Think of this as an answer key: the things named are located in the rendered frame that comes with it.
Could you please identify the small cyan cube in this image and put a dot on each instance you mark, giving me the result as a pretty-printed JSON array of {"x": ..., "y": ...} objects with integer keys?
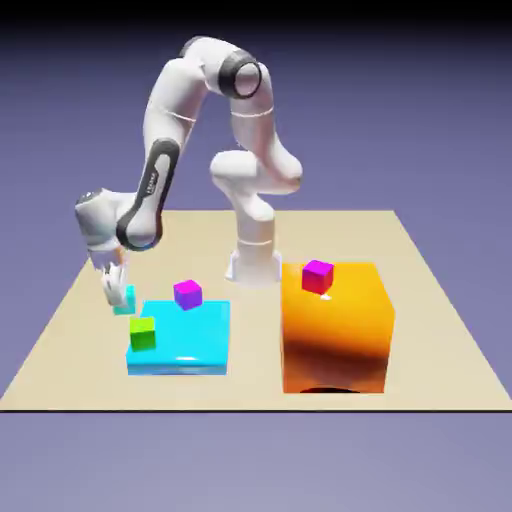
[{"x": 130, "y": 300}]

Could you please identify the small magenta cube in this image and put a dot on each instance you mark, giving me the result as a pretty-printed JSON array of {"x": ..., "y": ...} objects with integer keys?
[{"x": 317, "y": 276}]

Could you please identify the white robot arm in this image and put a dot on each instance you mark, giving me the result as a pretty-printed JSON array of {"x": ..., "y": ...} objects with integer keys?
[{"x": 248, "y": 168}]

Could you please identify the large cyan box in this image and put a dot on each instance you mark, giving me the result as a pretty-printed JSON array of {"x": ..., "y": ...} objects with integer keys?
[{"x": 186, "y": 340}]

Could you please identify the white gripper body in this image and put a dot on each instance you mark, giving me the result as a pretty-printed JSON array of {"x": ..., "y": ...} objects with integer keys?
[{"x": 113, "y": 284}]

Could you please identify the small green cube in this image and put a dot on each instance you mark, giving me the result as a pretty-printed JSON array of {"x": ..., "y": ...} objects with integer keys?
[{"x": 142, "y": 334}]

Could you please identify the large orange box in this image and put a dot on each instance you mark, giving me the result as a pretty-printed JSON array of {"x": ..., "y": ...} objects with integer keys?
[{"x": 336, "y": 332}]

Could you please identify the small purple cube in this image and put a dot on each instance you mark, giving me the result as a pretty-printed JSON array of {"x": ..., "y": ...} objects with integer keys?
[{"x": 188, "y": 294}]

